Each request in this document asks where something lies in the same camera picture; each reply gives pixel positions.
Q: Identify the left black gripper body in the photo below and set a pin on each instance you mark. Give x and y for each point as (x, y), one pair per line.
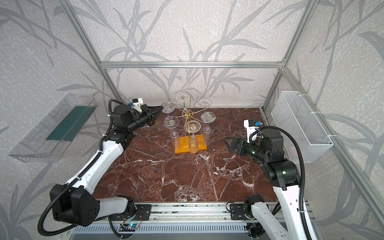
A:
(150, 114)

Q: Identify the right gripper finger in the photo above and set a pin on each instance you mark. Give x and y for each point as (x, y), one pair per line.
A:
(231, 140)
(232, 148)

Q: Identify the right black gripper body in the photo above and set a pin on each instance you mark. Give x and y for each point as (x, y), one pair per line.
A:
(237, 146)

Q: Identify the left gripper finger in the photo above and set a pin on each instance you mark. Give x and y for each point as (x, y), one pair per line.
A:
(156, 108)
(154, 116)

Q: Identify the clear wine glass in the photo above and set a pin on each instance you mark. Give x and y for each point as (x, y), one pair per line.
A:
(207, 118)
(168, 108)
(204, 103)
(183, 99)
(172, 123)

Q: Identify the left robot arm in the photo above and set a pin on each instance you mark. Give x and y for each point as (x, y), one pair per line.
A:
(73, 202)

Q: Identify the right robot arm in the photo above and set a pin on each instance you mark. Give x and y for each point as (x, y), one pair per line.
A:
(288, 183)

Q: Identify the yellow wooden rack base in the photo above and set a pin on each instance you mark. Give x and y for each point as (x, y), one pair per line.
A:
(184, 142)

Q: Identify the front amber wine glass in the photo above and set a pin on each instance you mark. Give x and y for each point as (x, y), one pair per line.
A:
(193, 127)

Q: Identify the green circuit board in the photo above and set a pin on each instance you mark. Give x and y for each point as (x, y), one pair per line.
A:
(129, 227)

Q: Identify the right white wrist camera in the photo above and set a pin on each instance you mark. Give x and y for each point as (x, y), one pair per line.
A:
(253, 130)

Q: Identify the gold wire glass rack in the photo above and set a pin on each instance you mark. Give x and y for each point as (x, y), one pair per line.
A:
(189, 116)

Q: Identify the white wire mesh basket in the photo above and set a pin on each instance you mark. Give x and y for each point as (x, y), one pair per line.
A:
(293, 114)

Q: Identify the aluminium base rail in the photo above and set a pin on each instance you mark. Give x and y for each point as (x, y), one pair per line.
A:
(184, 218)

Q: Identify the aluminium frame crossbar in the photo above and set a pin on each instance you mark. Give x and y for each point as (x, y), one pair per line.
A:
(163, 65)

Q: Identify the clear plastic wall bin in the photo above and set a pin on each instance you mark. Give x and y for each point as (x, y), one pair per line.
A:
(48, 141)

